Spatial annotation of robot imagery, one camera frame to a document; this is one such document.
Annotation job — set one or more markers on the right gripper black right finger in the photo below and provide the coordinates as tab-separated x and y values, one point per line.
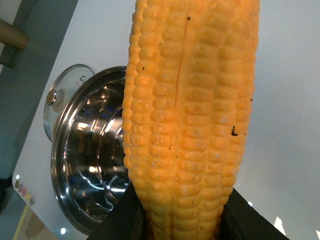
240	221

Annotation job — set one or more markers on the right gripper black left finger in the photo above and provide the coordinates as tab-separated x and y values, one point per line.
125	221

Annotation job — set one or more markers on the yellow corn cob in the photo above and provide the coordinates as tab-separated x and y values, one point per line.
188	95

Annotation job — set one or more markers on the glass pot lid with knob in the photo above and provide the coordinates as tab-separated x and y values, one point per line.
60	93

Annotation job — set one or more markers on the white electric cooking pot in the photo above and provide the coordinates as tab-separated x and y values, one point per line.
87	157

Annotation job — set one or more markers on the brass chair leg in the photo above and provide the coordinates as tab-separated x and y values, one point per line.
12	36

